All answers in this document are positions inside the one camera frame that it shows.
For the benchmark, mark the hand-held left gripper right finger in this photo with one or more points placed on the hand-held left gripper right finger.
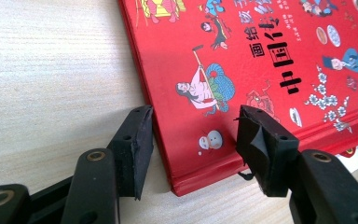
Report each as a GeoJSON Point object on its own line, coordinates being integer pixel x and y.
{"type": "Point", "coordinates": [270, 149]}

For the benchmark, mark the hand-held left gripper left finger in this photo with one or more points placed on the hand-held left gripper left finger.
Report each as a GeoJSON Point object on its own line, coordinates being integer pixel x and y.
{"type": "Point", "coordinates": [133, 149]}

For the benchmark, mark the red illustrated picture book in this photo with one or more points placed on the red illustrated picture book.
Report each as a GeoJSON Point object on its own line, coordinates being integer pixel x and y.
{"type": "Point", "coordinates": [167, 62]}

